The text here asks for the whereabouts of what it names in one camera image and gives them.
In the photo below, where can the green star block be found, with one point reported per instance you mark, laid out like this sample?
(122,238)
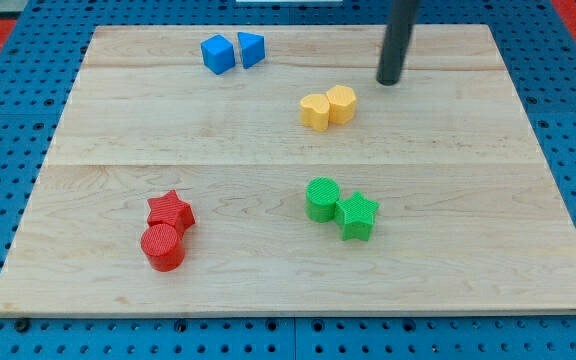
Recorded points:
(355,216)

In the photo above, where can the red star block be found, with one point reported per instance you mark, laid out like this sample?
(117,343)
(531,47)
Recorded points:
(170,210)

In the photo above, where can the green cylinder block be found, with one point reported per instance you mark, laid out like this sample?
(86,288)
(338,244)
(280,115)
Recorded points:
(321,196)

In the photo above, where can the wooden board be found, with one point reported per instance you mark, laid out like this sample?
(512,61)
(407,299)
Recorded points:
(470,220)

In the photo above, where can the yellow heart block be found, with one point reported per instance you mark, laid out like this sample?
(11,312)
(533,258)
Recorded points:
(314,112)

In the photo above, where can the yellow hexagon block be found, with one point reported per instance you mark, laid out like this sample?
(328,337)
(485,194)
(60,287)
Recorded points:
(343,101)

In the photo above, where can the blue triangle block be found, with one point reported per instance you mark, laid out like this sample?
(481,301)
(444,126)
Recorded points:
(252,48)

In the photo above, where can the red cylinder block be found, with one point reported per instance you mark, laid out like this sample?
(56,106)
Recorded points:
(162,247)

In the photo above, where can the blue cube block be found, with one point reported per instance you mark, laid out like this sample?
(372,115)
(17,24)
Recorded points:
(218,54)

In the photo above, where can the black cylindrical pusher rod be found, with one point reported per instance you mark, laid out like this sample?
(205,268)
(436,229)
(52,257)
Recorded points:
(398,31)

